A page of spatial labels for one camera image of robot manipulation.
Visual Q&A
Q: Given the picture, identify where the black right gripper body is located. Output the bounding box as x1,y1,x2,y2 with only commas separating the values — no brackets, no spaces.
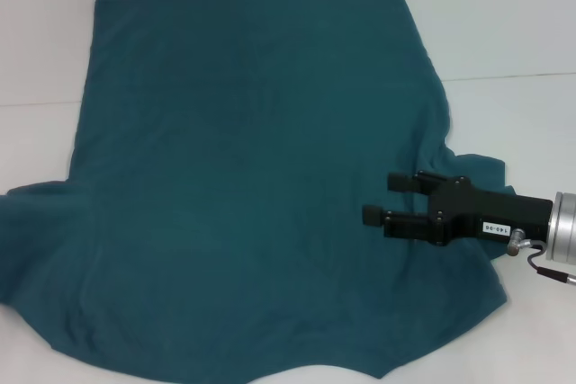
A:
427,176,554,248

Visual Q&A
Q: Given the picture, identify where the teal blue shirt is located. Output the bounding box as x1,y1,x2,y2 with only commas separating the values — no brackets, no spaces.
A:
0,0,518,380

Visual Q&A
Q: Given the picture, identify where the right arm cable with plugs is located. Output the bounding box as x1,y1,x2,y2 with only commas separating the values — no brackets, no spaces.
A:
506,228,576,287

